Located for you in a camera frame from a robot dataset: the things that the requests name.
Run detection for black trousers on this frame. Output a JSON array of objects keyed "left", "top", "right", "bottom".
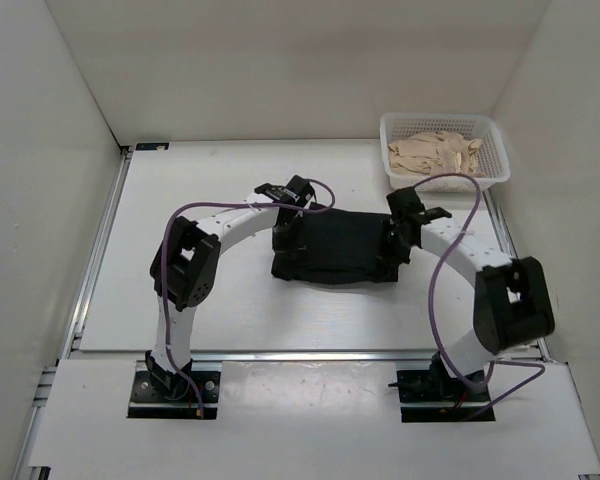
[{"left": 271, "top": 209, "right": 399, "bottom": 286}]

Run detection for black corner bracket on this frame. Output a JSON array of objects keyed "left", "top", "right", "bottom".
[{"left": 135, "top": 142, "right": 170, "bottom": 151}]

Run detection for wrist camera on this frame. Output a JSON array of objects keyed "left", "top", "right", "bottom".
[
  {"left": 285, "top": 175, "right": 315, "bottom": 207},
  {"left": 386, "top": 187, "right": 425, "bottom": 223}
]

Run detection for right aluminium frame rail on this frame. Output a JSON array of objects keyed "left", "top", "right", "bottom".
[{"left": 484, "top": 191, "right": 555, "bottom": 361}]

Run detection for front aluminium rail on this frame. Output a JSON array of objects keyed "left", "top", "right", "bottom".
[{"left": 69, "top": 348, "right": 551, "bottom": 365}]

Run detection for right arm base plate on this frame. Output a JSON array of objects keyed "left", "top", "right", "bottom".
[{"left": 388, "top": 370, "right": 496, "bottom": 424}]

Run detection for white plastic basket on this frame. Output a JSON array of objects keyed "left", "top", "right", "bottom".
[{"left": 380, "top": 113, "right": 510, "bottom": 192}]

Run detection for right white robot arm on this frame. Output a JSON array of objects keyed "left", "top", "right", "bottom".
[{"left": 380, "top": 207, "right": 555, "bottom": 401}]

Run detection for left aluminium frame rail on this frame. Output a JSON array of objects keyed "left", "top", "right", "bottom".
[{"left": 32, "top": 146, "right": 134, "bottom": 410}]

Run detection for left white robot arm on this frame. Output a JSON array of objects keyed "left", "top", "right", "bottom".
[{"left": 145, "top": 176, "right": 315, "bottom": 401}]

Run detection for aluminium frame rail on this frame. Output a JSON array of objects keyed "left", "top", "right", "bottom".
[
  {"left": 32, "top": 146, "right": 134, "bottom": 410},
  {"left": 484, "top": 191, "right": 555, "bottom": 361}
]

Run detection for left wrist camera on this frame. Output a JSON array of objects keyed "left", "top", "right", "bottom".
[{"left": 285, "top": 175, "right": 315, "bottom": 207}]

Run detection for beige trousers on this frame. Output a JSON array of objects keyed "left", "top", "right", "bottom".
[{"left": 388, "top": 131, "right": 484, "bottom": 178}]

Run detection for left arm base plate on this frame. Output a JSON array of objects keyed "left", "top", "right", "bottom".
[{"left": 127, "top": 362, "right": 221, "bottom": 420}]

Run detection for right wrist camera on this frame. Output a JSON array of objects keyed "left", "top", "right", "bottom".
[{"left": 386, "top": 187, "right": 425, "bottom": 223}]

